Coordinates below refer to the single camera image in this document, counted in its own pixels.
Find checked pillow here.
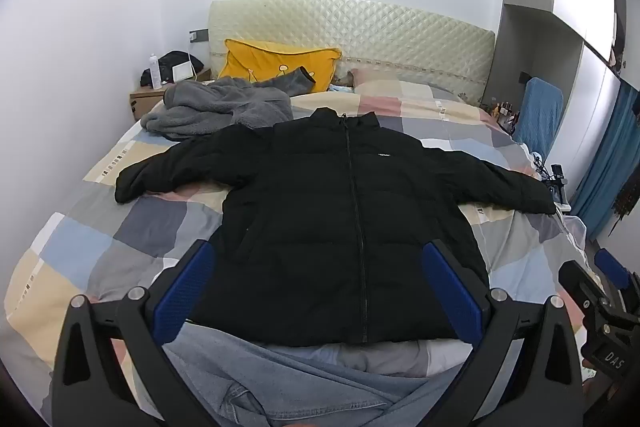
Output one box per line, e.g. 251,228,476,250
348,67,471,102

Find grey white wardrobe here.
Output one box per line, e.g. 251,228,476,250
482,0,640,248

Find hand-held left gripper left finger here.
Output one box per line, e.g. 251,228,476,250
51,239,217,427

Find grey fleece garment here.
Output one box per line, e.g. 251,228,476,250
140,66,317,142

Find white spray bottle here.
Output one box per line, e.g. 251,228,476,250
149,53,164,90

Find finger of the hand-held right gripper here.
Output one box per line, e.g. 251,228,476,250
595,248,632,292
558,259,608,324

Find blue curtain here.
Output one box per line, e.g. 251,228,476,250
570,82,640,243

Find yellow pillow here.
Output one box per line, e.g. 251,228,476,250
218,39,343,94

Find wooden nightstand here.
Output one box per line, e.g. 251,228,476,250
129,68,212,122

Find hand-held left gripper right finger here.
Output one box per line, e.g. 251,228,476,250
421,239,585,427

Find checked bed quilt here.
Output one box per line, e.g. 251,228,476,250
0,79,596,408

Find person's blue jeans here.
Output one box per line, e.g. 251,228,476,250
162,324,481,427

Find black bag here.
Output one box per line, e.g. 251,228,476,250
140,51,206,86

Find black camera device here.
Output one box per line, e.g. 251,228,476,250
546,164,569,208

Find group of small ornaments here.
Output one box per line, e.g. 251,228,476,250
486,99,519,128

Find cream quilted headboard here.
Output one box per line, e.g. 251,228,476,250
207,0,496,108

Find blue chair cover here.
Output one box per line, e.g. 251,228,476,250
512,77,565,158

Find white box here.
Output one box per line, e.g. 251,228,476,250
170,62,195,84

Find black puffer jacket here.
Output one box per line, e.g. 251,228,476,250
114,107,557,348

